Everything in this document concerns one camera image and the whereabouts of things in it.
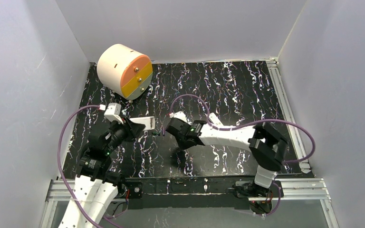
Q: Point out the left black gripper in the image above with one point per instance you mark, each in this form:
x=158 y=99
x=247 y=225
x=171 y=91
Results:
x=131 y=130

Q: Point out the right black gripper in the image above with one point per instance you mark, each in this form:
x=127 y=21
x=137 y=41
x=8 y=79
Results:
x=174 y=129

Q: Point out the white remote with buttons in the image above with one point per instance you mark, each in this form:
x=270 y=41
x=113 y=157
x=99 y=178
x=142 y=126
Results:
x=148 y=122

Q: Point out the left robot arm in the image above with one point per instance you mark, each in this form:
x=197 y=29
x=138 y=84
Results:
x=95 y=185

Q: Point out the long white remote control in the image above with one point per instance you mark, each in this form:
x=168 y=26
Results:
x=215 y=120

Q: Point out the round three-colour drawer box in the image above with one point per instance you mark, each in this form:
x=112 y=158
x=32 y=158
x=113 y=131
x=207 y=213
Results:
x=125 y=71

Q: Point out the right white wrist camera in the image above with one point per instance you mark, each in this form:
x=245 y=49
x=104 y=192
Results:
x=179 y=115

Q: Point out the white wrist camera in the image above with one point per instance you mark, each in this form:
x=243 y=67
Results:
x=112 y=113
x=179 y=115

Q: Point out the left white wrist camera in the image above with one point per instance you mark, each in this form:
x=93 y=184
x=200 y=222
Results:
x=112 y=113

